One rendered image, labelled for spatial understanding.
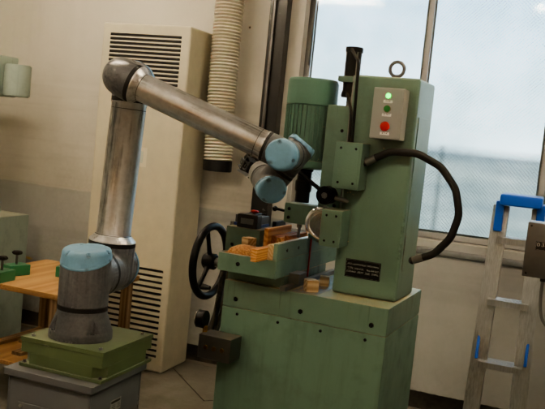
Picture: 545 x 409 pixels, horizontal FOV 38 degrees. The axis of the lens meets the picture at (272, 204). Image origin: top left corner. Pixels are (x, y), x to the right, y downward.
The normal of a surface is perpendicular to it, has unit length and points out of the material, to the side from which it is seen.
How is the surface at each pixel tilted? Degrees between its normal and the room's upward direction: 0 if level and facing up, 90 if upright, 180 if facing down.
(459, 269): 90
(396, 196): 90
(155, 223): 90
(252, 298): 90
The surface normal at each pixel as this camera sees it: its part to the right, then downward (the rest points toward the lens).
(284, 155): -0.13, 0.09
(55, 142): -0.36, 0.05
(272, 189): 0.14, 0.44
